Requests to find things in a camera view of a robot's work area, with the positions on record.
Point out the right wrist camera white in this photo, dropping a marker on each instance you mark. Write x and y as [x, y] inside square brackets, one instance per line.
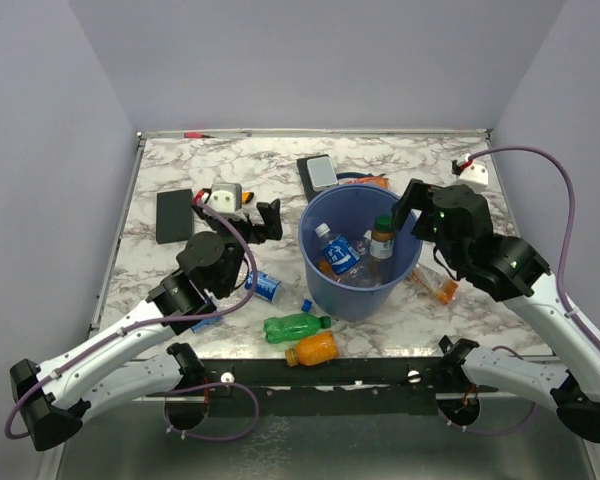
[471, 174]

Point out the orange utility knife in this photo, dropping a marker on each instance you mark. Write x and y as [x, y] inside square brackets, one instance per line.
[248, 197]

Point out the red marker on rail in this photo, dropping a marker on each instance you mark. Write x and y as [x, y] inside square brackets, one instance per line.
[197, 135]

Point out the white device on black tray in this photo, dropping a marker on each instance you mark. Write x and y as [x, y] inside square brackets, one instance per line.
[317, 174]

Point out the black flat box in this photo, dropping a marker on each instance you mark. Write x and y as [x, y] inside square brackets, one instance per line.
[174, 216]

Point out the crushed pepsi bottle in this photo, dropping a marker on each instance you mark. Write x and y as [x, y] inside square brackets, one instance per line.
[207, 322]
[268, 288]

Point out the blue plastic bin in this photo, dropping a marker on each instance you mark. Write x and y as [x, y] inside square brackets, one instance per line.
[350, 210]

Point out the crushed pepsi bottle upper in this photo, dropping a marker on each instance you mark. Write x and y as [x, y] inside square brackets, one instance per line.
[268, 288]

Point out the large clear water bottle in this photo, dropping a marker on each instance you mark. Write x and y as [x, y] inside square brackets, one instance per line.
[361, 275]

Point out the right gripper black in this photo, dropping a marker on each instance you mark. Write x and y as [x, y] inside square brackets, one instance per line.
[417, 194]

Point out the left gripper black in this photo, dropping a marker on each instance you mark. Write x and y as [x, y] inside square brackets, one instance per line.
[272, 228]

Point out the orange snack wrapper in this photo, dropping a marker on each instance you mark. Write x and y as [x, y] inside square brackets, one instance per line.
[377, 181]

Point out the crushed pepsi bottle lower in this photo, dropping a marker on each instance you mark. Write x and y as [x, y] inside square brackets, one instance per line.
[207, 322]

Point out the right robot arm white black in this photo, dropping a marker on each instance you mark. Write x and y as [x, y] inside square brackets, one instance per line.
[458, 223]

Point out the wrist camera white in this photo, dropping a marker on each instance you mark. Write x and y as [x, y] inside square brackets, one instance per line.
[471, 174]
[223, 197]

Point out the loose blue bottle cap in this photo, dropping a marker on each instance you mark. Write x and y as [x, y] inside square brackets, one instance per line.
[307, 306]

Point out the orange juice bottle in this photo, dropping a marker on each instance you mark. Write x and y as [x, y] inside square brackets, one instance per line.
[313, 350]

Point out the green plastic bottle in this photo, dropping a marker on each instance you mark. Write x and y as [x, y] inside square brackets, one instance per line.
[294, 327]

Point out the blue label water bottle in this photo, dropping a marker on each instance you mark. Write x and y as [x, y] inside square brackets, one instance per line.
[336, 249]

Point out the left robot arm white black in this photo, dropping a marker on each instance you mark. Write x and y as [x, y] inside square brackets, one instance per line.
[137, 356]

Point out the brown coffee bottle green cap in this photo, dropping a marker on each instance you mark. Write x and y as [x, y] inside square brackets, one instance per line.
[381, 248]

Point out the orange label crushed bottle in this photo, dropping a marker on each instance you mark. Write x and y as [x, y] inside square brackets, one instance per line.
[441, 287]

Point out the blue handled pliers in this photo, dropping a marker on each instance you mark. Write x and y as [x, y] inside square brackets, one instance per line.
[342, 176]

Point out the black base bar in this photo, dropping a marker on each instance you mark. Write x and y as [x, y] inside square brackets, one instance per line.
[346, 386]

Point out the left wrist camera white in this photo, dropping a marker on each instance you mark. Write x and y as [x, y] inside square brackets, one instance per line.
[223, 197]

